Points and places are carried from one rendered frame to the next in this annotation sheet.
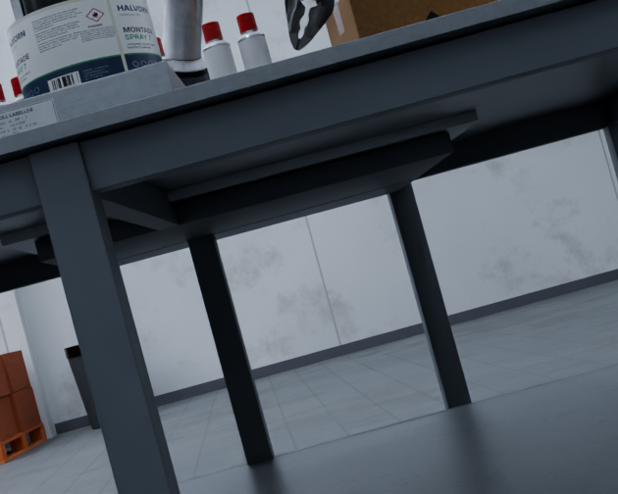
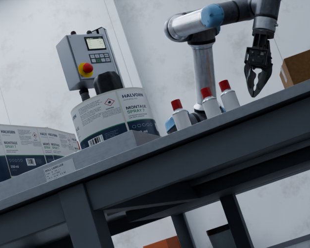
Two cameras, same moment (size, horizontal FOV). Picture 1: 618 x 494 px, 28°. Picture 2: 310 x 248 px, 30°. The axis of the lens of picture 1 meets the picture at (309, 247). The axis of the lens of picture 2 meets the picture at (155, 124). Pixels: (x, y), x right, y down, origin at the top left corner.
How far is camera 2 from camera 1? 46 cm
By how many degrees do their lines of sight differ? 18
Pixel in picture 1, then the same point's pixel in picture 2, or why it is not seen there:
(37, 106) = (65, 162)
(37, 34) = (81, 116)
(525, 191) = not seen: outside the picture
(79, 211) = (85, 223)
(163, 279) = (251, 194)
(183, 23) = (204, 85)
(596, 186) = not seen: outside the picture
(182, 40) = not seen: hidden behind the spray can
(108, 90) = (102, 150)
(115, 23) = (121, 105)
